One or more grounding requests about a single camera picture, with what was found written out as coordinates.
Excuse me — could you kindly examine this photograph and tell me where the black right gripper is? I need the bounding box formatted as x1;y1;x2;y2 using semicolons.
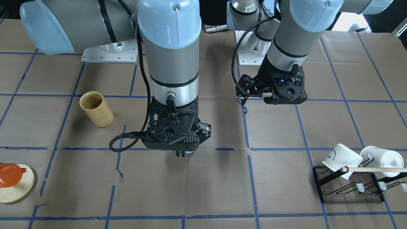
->
142;97;211;157

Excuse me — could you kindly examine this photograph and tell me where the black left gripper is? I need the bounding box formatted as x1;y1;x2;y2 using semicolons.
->
235;60;308;105

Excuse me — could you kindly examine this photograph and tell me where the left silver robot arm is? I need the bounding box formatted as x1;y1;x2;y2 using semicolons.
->
227;0;392;105

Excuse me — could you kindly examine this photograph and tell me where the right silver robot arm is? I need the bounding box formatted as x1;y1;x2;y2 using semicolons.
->
19;0;211;157

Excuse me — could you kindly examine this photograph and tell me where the wooden cup tree stand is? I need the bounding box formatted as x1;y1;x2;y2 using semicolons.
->
0;163;35;203

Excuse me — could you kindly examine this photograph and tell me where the wooden cylinder holder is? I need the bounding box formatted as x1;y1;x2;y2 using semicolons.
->
79;91;114;128

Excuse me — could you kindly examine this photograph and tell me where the white mug lower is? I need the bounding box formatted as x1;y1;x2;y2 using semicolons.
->
322;143;362;172

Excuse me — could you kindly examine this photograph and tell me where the white mug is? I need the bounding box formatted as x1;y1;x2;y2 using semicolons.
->
322;143;362;172
360;145;404;168

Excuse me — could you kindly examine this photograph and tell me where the white mug upper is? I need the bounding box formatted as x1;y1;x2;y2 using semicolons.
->
360;145;404;168

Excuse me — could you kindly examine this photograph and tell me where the black braided cable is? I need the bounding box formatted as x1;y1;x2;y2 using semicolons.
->
231;16;280;83
109;0;151;153

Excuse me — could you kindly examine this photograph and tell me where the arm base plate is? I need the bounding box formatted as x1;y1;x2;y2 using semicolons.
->
238;32;271;67
81;39;138;64

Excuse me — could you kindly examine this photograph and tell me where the black wire cup rack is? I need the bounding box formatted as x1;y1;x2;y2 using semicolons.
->
314;153;406;203

